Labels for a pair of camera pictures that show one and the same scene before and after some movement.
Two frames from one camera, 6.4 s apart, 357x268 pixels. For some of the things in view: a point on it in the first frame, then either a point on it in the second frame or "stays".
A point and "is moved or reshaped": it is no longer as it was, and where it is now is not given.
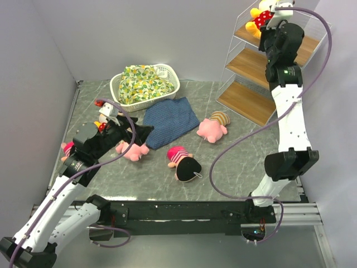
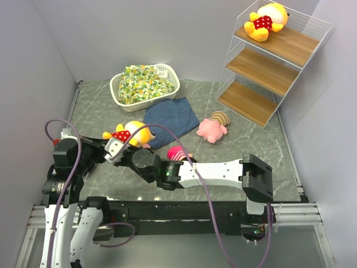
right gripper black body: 266,38 -> 128,160
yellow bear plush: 101,127 is moved or reshaped
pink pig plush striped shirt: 212,128 stays
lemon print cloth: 139,82 stays
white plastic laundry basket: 172,77 stays
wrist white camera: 110,109 -> 66,133
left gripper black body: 115,133 -> 91,151
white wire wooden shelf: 245,87 stays
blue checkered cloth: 170,118 stays
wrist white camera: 280,15 -> 113,147
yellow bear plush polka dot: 260,15 is moved or reshaped
